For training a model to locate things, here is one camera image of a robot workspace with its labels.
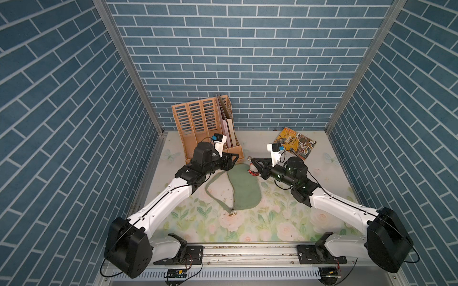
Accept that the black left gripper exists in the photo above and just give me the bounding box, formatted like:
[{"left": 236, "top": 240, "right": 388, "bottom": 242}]
[{"left": 202, "top": 151, "right": 239, "bottom": 175}]

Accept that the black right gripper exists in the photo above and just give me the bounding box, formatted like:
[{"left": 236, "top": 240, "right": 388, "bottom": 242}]
[{"left": 252, "top": 158, "right": 297, "bottom": 189}]

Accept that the small doll keychain decoration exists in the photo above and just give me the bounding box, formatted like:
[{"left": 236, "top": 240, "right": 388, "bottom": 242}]
[{"left": 247, "top": 156, "right": 260, "bottom": 176}]

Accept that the green fabric bag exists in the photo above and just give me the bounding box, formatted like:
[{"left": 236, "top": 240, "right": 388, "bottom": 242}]
[{"left": 205, "top": 164, "right": 262, "bottom": 214}]

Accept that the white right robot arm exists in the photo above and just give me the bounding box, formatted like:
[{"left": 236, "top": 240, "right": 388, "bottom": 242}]
[{"left": 251, "top": 157, "right": 413, "bottom": 273}]

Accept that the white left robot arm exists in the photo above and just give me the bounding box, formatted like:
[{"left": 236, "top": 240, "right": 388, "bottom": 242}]
[{"left": 104, "top": 141, "right": 239, "bottom": 278}]

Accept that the brown cardboard folder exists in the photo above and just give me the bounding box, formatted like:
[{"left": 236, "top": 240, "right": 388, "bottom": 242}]
[{"left": 217, "top": 95, "right": 237, "bottom": 148}]

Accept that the pink folder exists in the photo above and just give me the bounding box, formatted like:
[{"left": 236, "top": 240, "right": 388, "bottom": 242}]
[{"left": 221, "top": 119, "right": 232, "bottom": 148}]

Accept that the colourful comic booklet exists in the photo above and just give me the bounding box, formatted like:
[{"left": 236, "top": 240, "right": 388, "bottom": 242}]
[{"left": 273, "top": 128, "right": 317, "bottom": 160}]

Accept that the peach plastic file organizer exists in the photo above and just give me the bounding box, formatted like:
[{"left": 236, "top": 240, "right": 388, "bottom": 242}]
[{"left": 172, "top": 95, "right": 245, "bottom": 163}]

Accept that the floral table mat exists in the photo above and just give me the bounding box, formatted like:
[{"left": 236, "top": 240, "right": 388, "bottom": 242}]
[{"left": 145, "top": 131, "right": 361, "bottom": 243}]

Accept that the right circuit board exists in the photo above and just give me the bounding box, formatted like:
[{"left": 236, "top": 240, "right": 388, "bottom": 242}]
[{"left": 318, "top": 267, "right": 341, "bottom": 286}]

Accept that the green circuit board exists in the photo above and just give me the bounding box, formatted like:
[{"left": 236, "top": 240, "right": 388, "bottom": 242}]
[{"left": 165, "top": 269, "right": 188, "bottom": 280}]

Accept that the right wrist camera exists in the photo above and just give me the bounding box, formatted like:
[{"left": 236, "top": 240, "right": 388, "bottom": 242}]
[{"left": 267, "top": 143, "right": 285, "bottom": 167}]

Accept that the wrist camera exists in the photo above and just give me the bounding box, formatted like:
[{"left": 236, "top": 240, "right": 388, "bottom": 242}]
[
  {"left": 211, "top": 133, "right": 227, "bottom": 157},
  {"left": 267, "top": 143, "right": 285, "bottom": 167}
]

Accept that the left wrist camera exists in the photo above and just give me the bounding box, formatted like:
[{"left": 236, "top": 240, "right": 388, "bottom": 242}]
[{"left": 211, "top": 133, "right": 227, "bottom": 157}]

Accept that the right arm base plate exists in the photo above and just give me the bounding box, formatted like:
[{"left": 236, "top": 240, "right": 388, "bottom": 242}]
[{"left": 297, "top": 232, "right": 347, "bottom": 265}]

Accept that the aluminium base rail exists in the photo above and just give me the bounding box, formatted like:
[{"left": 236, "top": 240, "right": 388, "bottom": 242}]
[{"left": 95, "top": 243, "right": 408, "bottom": 286}]

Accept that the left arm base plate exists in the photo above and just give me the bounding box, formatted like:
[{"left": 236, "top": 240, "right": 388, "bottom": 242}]
[{"left": 151, "top": 233, "right": 204, "bottom": 265}]

